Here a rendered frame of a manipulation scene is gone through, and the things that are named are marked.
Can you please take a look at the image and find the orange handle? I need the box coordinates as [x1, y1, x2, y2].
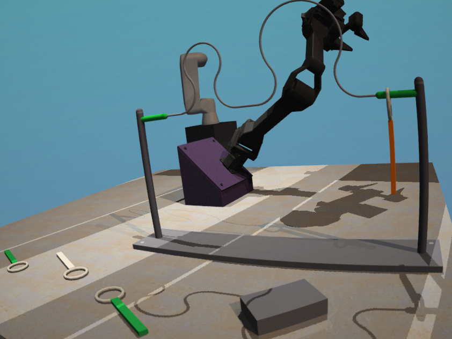
[385, 87, 396, 194]

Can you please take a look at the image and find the beige ring with flat handle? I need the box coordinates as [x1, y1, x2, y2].
[56, 252, 89, 280]

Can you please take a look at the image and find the green handle with beige loop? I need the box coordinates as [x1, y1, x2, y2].
[94, 286, 149, 337]
[4, 249, 29, 272]

